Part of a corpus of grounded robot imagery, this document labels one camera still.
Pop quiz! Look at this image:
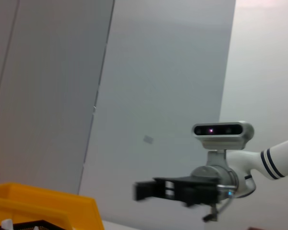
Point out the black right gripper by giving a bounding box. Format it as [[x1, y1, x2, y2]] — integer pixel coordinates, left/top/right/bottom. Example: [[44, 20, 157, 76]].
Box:
[[133, 176, 219, 208]]

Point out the black mesh pen holder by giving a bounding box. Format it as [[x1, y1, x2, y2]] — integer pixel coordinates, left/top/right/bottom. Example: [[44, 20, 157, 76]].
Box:
[[0, 219, 70, 230]]

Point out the yellow plastic storage bin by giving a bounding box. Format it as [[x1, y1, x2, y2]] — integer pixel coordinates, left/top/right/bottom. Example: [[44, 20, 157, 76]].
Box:
[[0, 182, 105, 230]]

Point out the right arm cable with plug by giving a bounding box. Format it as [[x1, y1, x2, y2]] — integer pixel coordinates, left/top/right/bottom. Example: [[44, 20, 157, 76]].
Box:
[[202, 184, 236, 223]]

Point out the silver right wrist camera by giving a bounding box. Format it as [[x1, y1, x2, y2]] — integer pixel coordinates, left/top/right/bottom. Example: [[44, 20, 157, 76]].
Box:
[[191, 121, 255, 151]]

